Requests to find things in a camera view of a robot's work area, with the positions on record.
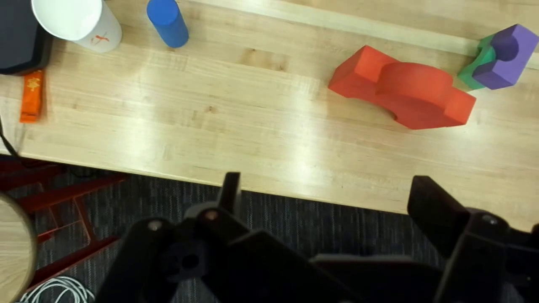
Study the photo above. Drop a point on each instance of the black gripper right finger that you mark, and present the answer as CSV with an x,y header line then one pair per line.
x,y
494,263

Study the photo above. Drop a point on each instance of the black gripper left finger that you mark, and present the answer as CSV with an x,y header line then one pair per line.
x,y
169,263

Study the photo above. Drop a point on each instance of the purple block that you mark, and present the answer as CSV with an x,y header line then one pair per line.
x,y
507,61

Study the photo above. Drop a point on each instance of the orange arch block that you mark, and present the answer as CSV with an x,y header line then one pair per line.
x,y
410,90

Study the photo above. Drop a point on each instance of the small green block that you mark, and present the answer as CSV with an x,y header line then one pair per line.
x,y
474,70

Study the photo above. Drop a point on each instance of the blue cylinder block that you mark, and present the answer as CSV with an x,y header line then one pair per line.
x,y
169,22

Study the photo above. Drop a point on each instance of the round wooden stool red legs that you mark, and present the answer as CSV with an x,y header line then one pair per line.
x,y
14,246

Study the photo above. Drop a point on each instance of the orange tool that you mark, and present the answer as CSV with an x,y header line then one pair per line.
x,y
32,95

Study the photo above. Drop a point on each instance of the white paper cup red logo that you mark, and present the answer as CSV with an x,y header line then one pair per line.
x,y
78,19

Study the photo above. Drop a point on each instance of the black bag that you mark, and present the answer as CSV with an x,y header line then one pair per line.
x,y
19,34

